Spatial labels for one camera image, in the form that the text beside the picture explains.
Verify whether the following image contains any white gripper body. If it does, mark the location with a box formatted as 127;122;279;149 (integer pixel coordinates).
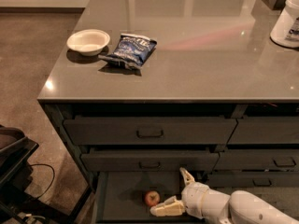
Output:
181;182;230;222

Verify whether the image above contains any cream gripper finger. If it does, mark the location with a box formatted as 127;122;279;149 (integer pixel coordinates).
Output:
150;196;185;217
179;167;195;186

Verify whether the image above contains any red apple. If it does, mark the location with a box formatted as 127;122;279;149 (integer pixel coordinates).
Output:
144;190;160;207

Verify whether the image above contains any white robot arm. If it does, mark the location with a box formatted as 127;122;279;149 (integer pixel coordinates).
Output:
150;167;299;224

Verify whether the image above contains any middle right drawer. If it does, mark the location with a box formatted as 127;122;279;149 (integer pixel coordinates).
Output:
214;149;299;171

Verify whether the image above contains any open bottom left drawer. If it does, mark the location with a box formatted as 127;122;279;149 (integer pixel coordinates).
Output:
92;171;205;224

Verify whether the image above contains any bottom right drawer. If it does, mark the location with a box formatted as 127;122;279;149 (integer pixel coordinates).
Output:
206;173;299;188

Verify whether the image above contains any top right drawer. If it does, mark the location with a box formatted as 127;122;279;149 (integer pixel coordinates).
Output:
229;117;299;145

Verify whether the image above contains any middle left drawer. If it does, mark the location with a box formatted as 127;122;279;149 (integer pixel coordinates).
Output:
81;149;219;172

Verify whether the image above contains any top left drawer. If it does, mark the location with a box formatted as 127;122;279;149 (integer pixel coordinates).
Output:
64;117;236;146

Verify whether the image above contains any blue chip bag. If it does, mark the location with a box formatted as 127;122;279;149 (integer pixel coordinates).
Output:
98;34;157;70

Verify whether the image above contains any black cart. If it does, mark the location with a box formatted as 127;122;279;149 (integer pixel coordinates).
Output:
0;126;92;224

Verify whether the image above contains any white paper bowl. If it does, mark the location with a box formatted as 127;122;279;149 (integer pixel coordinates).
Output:
66;29;110;56

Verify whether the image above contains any white wipes canister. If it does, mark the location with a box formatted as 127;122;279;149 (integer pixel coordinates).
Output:
270;0;299;49

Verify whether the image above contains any black cable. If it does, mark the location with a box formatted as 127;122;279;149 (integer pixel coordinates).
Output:
26;163;56;201

